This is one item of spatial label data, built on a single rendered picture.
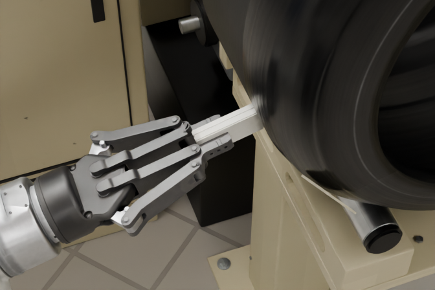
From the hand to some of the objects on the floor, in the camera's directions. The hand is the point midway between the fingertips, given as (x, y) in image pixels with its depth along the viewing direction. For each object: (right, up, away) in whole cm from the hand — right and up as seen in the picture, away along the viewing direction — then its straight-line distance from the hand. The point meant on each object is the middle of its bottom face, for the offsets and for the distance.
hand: (228, 129), depth 97 cm
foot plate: (+14, -35, +105) cm, 112 cm away
